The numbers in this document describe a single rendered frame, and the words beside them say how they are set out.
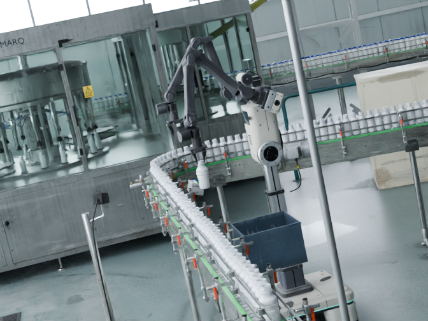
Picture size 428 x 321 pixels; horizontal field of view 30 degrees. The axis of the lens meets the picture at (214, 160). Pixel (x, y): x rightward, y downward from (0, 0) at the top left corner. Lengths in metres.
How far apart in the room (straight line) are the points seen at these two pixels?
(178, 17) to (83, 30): 2.25
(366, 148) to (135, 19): 2.75
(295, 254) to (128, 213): 3.88
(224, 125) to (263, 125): 4.98
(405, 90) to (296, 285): 3.69
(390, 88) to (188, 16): 2.72
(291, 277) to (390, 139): 1.54
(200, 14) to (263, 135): 4.99
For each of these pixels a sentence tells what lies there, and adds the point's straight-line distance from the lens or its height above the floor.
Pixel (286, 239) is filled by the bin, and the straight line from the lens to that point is 4.17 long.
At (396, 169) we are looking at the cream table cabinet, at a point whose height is 0.19.
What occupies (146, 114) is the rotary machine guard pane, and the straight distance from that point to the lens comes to 7.80.
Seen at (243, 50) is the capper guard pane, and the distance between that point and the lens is 9.89.
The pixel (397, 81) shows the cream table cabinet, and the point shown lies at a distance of 8.39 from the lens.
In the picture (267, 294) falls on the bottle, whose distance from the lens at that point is 2.66.
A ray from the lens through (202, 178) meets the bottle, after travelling 4.55.
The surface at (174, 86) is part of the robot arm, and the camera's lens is 5.08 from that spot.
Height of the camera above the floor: 2.03
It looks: 9 degrees down
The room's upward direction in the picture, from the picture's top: 12 degrees counter-clockwise
